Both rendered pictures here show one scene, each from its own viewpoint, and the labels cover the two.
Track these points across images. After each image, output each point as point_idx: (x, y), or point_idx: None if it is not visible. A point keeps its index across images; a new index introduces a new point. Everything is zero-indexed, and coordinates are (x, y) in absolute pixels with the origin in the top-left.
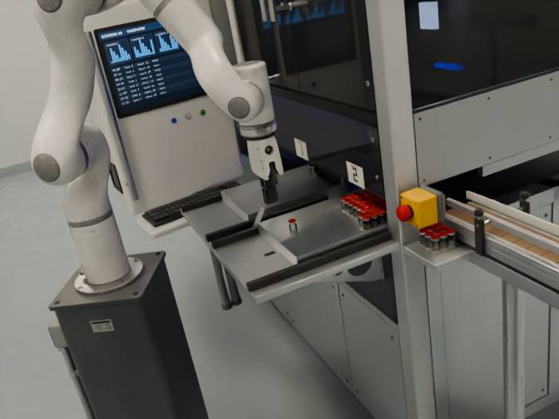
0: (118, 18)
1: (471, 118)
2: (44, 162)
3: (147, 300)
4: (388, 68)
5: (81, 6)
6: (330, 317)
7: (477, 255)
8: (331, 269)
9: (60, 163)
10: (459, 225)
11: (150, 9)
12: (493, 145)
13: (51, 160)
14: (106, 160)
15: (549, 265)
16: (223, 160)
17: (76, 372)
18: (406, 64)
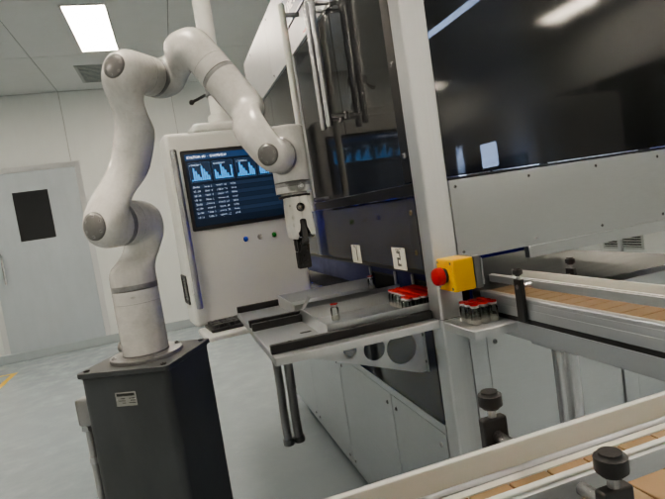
0: (203, 144)
1: (511, 193)
2: (92, 220)
3: (176, 374)
4: (419, 132)
5: (142, 76)
6: (387, 442)
7: (522, 325)
8: (362, 339)
9: (107, 221)
10: (502, 296)
11: (200, 78)
12: (538, 225)
13: (99, 218)
14: (157, 235)
15: (593, 311)
16: (291, 282)
17: (97, 459)
18: (437, 130)
